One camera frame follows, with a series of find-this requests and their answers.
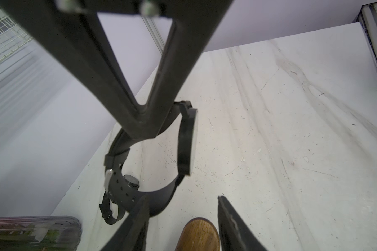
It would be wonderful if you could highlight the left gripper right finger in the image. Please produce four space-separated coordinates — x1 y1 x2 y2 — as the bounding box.
218 196 267 251

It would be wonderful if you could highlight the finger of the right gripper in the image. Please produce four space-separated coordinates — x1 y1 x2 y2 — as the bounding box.
0 1 231 140

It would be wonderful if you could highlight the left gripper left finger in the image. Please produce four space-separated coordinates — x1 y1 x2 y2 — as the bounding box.
101 196 149 251

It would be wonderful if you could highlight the wooden watch stand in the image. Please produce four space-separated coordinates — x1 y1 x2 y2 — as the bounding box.
175 217 221 251

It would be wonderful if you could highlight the black watch pair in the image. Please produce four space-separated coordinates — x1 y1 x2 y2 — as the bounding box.
98 175 139 225

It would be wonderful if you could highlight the purple glass vase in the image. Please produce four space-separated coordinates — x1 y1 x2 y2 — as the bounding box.
0 216 82 251

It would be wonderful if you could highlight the white wire wall basket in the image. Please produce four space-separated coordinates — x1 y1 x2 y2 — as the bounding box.
0 7 32 64

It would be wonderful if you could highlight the aluminium frame rail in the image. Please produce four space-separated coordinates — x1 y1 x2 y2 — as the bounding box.
142 16 165 54

